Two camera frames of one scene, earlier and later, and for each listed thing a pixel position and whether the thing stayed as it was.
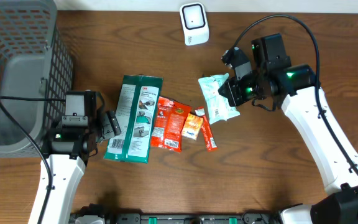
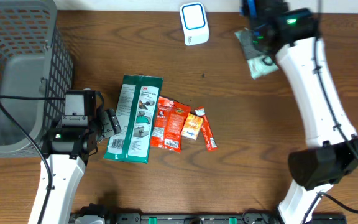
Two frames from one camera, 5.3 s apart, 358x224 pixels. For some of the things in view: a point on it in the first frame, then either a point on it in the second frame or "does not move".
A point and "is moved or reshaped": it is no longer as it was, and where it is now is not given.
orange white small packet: (192, 126) does not move
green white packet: (137, 106) does not move
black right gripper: (234, 97) → (267, 51)
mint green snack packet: (218, 108) is moved or reshaped
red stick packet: (211, 143) does not move
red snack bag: (170, 118) does not move
